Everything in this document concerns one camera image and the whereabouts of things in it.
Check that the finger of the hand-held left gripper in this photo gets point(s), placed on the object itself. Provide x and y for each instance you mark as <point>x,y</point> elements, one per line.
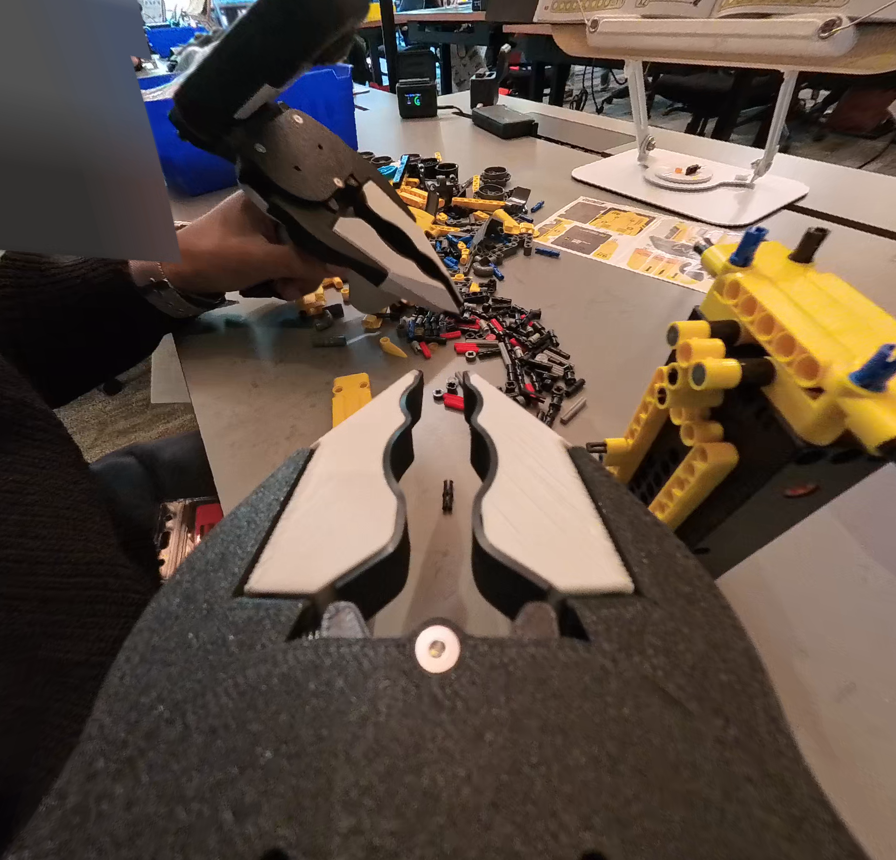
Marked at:
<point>392,209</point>
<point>378,258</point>

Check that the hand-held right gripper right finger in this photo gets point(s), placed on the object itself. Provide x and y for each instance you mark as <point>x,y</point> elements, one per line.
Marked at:
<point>546,510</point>

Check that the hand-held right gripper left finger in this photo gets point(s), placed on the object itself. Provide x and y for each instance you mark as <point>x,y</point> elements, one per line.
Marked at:
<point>329,510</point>

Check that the small black pin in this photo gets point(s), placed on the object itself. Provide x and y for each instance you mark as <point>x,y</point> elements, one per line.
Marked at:
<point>446,497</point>

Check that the pile of small building pieces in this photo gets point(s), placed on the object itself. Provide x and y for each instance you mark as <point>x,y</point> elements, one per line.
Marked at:
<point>490,335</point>

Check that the person's left forearm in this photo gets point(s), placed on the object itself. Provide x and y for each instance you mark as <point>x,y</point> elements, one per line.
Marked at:
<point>63,307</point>

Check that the person's left hand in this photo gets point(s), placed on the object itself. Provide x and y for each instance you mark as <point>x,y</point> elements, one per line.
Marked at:
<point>231,251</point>

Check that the blue plastic bin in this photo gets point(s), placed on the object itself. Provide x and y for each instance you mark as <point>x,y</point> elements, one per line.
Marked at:
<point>322,104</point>
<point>171,41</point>

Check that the yellow cone piece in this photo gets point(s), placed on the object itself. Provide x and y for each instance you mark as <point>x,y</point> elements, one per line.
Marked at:
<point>392,347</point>

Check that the dark grey beam piece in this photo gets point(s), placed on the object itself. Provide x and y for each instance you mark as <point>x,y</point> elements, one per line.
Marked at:
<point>329,339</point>

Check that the grey axle piece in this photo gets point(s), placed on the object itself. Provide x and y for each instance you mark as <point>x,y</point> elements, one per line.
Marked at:
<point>572,410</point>

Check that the black device with green display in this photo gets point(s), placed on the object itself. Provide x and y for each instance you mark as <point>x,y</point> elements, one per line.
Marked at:
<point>414,98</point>

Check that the yellow flat panel piece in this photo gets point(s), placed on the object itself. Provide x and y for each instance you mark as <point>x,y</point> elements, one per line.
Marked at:
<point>351,394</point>

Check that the black power adapter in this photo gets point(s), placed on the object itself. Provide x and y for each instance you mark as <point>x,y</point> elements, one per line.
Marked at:
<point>504,121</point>

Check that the red and silver packet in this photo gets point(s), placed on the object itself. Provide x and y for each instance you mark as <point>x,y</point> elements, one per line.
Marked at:
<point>185,531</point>

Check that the small black box device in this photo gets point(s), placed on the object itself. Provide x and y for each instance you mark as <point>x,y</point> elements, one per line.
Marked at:
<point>483,88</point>

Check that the person's dark trouser leg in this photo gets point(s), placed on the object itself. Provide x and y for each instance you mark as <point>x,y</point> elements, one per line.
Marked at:
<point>154,468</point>

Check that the silver wristwatch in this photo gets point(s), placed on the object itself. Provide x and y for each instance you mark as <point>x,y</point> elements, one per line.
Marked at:
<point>171,298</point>

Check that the background desk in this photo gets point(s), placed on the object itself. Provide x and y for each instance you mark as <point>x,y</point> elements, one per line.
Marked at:
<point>434,16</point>

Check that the printed instruction sheet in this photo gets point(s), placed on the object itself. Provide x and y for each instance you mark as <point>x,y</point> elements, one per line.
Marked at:
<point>595,237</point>

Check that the black chair caster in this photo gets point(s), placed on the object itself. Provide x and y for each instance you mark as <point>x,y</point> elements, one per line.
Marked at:
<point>113,386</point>

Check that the person's torso in dark sweater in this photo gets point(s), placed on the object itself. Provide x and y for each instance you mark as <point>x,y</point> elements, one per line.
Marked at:
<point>63,594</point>

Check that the yellow and black brick model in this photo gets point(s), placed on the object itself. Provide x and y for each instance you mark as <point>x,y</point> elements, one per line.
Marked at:
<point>770,314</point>

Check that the small dark piece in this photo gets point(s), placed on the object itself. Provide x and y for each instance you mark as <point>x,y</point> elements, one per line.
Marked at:
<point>691,169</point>

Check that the white book stand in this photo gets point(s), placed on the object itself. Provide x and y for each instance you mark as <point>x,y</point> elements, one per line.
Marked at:
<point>700,205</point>

